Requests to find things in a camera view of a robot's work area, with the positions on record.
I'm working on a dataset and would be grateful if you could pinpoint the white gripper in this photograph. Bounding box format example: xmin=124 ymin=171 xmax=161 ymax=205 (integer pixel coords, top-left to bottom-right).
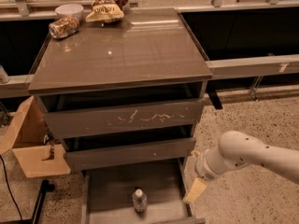
xmin=183 ymin=147 xmax=226 ymax=203

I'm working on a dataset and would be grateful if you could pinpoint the clear plastic water bottle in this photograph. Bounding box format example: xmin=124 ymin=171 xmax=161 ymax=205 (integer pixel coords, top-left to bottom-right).
xmin=132 ymin=189 xmax=148 ymax=213

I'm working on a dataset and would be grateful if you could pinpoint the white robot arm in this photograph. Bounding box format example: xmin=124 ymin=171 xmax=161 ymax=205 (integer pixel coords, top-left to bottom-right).
xmin=183 ymin=131 xmax=299 ymax=204

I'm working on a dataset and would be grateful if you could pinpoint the grey middle drawer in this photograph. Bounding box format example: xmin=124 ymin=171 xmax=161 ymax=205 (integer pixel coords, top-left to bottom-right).
xmin=64 ymin=137 xmax=195 ymax=171

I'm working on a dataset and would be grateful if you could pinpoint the grey drawer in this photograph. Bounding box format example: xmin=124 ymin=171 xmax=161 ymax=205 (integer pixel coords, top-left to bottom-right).
xmin=64 ymin=137 xmax=195 ymax=171
xmin=37 ymin=98 xmax=204 ymax=139
xmin=81 ymin=159 xmax=206 ymax=224

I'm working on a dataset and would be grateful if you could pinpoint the grey bottom drawer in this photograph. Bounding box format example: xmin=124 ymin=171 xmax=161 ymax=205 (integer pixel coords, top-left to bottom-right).
xmin=81 ymin=159 xmax=206 ymax=224

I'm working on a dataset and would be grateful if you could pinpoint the grey drawer cabinet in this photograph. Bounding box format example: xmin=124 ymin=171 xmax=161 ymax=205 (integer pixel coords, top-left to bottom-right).
xmin=27 ymin=7 xmax=213 ymax=175

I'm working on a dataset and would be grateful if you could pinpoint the grey top drawer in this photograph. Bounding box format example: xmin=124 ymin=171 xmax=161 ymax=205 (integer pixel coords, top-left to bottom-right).
xmin=37 ymin=98 xmax=204 ymax=139

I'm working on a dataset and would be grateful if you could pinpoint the grey metal railing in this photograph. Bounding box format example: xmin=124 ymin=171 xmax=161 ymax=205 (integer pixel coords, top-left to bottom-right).
xmin=0 ymin=54 xmax=299 ymax=98

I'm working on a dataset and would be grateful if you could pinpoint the black stand leg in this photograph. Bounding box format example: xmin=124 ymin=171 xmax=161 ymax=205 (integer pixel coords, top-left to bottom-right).
xmin=30 ymin=179 xmax=55 ymax=224

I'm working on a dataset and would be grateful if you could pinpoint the open cardboard box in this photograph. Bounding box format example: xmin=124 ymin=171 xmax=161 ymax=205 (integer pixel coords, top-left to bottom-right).
xmin=0 ymin=96 xmax=71 ymax=178

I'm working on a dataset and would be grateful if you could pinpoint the crumpled chip bag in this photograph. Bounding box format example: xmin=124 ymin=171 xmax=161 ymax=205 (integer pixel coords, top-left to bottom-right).
xmin=85 ymin=0 xmax=129 ymax=23

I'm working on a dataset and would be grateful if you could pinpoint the white bowl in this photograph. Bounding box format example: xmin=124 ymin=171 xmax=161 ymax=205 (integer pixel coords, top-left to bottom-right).
xmin=55 ymin=4 xmax=84 ymax=21

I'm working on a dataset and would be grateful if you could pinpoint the black cable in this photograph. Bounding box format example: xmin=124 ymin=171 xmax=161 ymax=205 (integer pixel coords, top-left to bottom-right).
xmin=0 ymin=155 xmax=24 ymax=224

